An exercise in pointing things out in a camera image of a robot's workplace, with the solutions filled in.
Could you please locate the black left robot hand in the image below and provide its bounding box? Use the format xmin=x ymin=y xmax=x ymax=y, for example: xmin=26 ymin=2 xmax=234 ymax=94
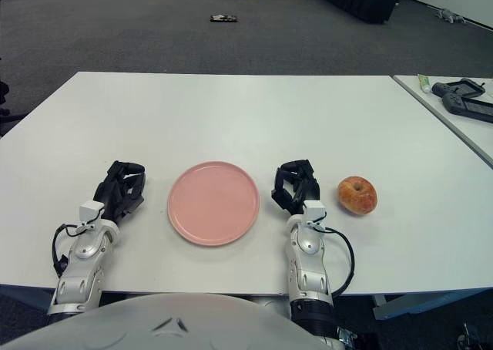
xmin=93 ymin=160 xmax=148 ymax=224

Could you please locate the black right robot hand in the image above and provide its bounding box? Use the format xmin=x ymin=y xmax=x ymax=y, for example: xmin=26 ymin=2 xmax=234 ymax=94
xmin=270 ymin=158 xmax=322 ymax=217

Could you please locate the red yellow apple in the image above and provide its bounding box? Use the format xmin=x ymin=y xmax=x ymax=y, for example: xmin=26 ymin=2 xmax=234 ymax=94
xmin=337 ymin=175 xmax=379 ymax=214

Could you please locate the pink round plate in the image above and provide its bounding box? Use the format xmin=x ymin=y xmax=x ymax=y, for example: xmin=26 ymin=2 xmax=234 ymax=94
xmin=166 ymin=160 xmax=260 ymax=247

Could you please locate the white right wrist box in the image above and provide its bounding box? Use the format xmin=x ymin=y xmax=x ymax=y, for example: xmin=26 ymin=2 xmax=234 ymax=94
xmin=303 ymin=200 xmax=327 ymax=224

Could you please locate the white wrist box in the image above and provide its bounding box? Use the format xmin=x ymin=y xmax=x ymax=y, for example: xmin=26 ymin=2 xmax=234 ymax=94
xmin=79 ymin=200 xmax=105 ymax=224
xmin=303 ymin=200 xmax=327 ymax=224

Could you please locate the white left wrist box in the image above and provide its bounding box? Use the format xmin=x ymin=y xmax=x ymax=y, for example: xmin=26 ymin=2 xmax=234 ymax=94
xmin=79 ymin=200 xmax=105 ymax=224

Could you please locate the grey robot torso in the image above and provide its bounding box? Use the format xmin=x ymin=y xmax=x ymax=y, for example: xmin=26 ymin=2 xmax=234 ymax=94
xmin=0 ymin=291 xmax=336 ymax=350

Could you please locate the black office chair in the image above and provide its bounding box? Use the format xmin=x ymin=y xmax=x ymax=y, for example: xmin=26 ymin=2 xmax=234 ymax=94
xmin=0 ymin=56 xmax=24 ymax=135

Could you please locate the metal clamp under table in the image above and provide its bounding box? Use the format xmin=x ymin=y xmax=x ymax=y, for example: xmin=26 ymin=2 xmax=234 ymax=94
xmin=337 ymin=325 xmax=358 ymax=350

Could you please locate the black handheld controller with screen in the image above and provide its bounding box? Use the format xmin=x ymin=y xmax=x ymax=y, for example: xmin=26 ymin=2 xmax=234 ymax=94
xmin=441 ymin=92 xmax=493 ymax=124

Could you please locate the grey robot dog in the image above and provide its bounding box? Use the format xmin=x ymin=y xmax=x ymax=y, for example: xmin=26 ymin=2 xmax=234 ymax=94
xmin=434 ymin=8 xmax=467 ymax=24

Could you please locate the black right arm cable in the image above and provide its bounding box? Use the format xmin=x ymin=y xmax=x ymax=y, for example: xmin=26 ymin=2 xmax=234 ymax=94
xmin=323 ymin=226 xmax=355 ymax=299

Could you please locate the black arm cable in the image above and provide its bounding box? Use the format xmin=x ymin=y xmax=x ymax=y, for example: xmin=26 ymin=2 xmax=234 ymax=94
xmin=52 ymin=224 xmax=84 ymax=278
xmin=323 ymin=226 xmax=355 ymax=299

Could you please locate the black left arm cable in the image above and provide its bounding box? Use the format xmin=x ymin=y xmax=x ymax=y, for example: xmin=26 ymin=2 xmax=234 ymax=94
xmin=52 ymin=224 xmax=84 ymax=278

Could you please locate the blue table frame beam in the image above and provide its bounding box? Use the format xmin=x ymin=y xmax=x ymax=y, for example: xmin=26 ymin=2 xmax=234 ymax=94
xmin=0 ymin=283 xmax=59 ymax=312
xmin=372 ymin=288 xmax=493 ymax=321

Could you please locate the black handheld controller with frame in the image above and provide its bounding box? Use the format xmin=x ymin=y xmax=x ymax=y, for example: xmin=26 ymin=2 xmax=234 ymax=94
xmin=431 ymin=78 xmax=485 ymax=99

